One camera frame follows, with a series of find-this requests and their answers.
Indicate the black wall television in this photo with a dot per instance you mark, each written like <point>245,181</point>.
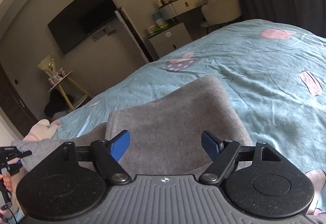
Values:
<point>78,20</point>

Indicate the round side table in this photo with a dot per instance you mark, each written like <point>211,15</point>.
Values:
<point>74,94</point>

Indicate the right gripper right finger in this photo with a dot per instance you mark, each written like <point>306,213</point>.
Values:
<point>223,154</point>

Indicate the grey pants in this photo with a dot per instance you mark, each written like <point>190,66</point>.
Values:
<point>165,134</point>

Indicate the flower bouquet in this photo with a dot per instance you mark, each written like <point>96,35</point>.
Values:
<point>50,68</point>

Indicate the white folding board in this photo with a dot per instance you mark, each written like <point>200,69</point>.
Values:
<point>122,16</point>

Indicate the blue tissue pack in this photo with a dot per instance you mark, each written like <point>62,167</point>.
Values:
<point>159,20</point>

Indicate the vanity desk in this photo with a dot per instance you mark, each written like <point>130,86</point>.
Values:
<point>178,7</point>

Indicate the pink pillow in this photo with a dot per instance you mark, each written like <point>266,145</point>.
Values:
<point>42,130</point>

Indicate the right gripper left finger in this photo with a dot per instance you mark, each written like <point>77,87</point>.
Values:
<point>107,154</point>

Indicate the white nightstand cabinet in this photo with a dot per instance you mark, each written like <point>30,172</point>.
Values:
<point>168,40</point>

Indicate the black bag on floor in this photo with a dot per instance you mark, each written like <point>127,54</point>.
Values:
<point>57,103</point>

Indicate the dark wooden door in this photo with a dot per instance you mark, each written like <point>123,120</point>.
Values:
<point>14,107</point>

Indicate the left hand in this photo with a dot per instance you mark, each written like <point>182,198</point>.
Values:
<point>6,179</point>

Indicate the light blue bed sheet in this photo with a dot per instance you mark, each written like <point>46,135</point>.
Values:
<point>274,76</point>

